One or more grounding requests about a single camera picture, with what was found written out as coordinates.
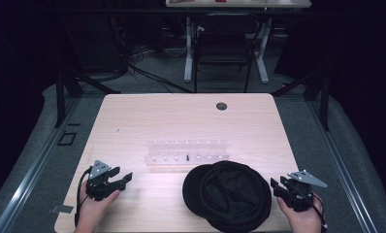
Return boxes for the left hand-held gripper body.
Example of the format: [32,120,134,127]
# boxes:
[85,159,121,202]

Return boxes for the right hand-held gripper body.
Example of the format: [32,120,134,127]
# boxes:
[279,169,329,214]

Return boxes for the person's right hand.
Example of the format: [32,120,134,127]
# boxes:
[276,196,325,233]

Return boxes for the person's left hand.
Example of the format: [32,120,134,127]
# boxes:
[74,181,121,233]

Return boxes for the grey tape strip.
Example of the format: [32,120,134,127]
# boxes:
[49,204,75,215]

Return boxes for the black cap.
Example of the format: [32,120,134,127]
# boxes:
[181,160,273,233]

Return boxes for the black tape square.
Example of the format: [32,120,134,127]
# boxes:
[56,130,79,147]

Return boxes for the clear acrylic rack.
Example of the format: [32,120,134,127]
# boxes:
[144,138,231,168]

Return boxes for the black metal stand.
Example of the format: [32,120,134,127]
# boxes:
[53,62,121,128]
[271,69,332,132]

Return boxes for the black chair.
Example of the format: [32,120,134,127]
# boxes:
[192,13,261,94]

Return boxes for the white-legged desk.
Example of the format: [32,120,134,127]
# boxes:
[165,0,312,84]

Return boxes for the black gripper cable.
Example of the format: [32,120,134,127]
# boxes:
[296,187,329,233]
[74,166,94,228]

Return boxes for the aluminium floor rail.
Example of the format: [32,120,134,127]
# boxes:
[0,96,82,233]
[306,100,379,233]

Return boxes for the black floor cables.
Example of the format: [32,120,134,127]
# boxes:
[127,45,195,94]

